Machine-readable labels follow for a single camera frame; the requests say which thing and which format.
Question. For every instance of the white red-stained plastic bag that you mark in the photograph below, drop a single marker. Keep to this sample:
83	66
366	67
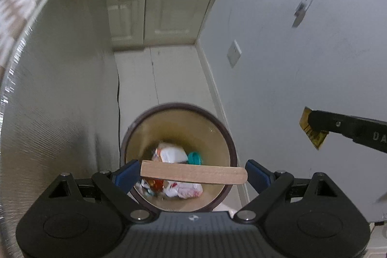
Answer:
187	190

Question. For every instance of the white paper package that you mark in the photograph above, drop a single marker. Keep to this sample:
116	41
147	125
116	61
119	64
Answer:
172	153

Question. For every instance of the cream cabinet door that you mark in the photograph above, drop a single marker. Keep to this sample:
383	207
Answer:
125	19
175	16

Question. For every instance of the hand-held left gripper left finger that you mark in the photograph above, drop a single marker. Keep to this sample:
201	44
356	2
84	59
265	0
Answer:
128	176

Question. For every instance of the white power adapter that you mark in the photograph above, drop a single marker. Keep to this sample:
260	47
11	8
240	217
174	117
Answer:
300	8

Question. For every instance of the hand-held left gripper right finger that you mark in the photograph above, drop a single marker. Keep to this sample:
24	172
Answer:
257	178

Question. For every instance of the wooden stick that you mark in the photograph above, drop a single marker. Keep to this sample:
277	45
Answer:
193	172

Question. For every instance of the silver foil sheet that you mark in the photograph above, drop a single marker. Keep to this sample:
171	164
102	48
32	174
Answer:
60	94

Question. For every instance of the gold foil wrapper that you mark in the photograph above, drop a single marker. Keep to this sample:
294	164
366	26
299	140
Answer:
317	138

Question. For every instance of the brown rimmed beige bin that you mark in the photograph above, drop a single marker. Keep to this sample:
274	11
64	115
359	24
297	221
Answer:
178	128

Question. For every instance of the white wall socket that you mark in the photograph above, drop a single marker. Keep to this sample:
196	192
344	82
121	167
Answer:
234	53

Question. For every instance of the checkered tablecloth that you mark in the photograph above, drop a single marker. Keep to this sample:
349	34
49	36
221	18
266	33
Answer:
18	13

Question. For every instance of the orange snack wrapper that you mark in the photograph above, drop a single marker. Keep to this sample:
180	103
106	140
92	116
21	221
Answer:
155	185

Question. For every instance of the teal plastic cap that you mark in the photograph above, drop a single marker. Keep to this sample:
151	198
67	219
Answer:
195	158

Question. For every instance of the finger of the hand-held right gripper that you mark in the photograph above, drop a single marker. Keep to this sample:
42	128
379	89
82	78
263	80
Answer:
332	123

